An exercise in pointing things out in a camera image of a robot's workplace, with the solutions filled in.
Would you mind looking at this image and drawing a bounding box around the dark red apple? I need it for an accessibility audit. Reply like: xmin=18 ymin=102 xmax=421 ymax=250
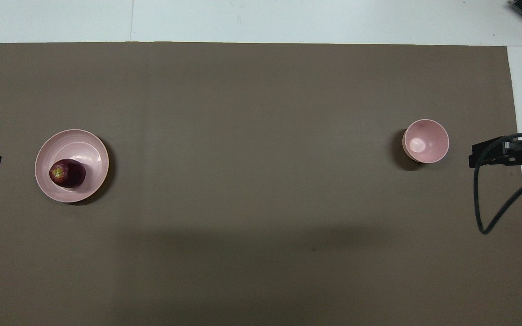
xmin=49 ymin=158 xmax=87 ymax=189

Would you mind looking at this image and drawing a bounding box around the pink bowl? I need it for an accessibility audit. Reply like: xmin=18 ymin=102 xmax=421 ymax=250
xmin=402 ymin=119 xmax=450 ymax=164

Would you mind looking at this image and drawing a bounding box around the pink plate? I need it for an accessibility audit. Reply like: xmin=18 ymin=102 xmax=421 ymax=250
xmin=34 ymin=129 xmax=110 ymax=203

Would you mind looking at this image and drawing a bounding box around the brown table mat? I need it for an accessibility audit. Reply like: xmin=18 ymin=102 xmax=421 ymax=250
xmin=0 ymin=42 xmax=522 ymax=326

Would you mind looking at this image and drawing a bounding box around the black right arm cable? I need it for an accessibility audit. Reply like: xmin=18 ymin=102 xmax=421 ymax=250
xmin=473 ymin=134 xmax=522 ymax=235

